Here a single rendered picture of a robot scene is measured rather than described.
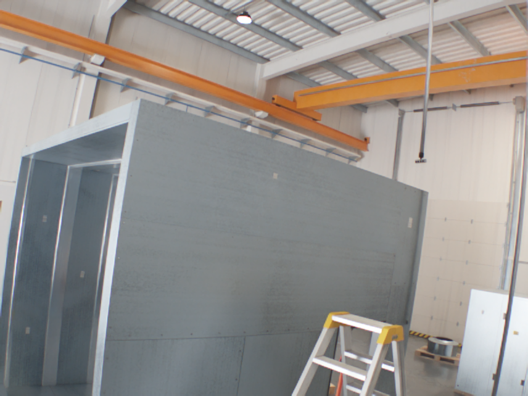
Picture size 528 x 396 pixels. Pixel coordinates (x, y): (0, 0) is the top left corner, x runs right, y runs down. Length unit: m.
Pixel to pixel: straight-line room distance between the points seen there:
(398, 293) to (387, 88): 8.50
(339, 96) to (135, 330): 10.98
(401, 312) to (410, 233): 0.65
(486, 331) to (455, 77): 5.59
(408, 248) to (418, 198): 0.42
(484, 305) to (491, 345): 0.77
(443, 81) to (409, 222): 7.42
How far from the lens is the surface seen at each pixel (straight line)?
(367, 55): 12.62
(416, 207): 3.64
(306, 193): 2.62
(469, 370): 9.09
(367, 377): 2.04
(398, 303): 3.60
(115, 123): 2.31
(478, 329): 8.92
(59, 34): 10.60
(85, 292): 5.70
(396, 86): 11.38
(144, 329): 2.14
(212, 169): 2.20
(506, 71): 10.15
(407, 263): 3.61
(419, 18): 10.26
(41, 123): 10.56
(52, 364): 5.83
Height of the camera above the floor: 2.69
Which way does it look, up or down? 3 degrees up
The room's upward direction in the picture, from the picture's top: 8 degrees clockwise
